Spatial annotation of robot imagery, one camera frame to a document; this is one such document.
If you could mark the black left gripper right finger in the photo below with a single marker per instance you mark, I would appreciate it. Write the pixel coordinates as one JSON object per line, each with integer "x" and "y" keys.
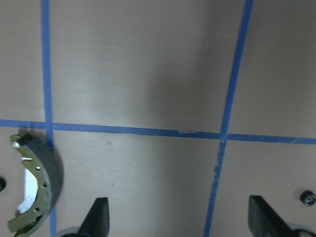
{"x": 263, "y": 221}

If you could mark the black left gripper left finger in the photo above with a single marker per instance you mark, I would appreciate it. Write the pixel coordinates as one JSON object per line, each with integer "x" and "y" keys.
{"x": 97, "y": 221}

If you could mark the small black bearing gear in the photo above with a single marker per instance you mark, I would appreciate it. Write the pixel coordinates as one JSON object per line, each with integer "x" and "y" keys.
{"x": 2, "y": 184}

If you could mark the green brake shoe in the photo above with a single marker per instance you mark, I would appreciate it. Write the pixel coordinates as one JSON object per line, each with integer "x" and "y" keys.
{"x": 43, "y": 177}

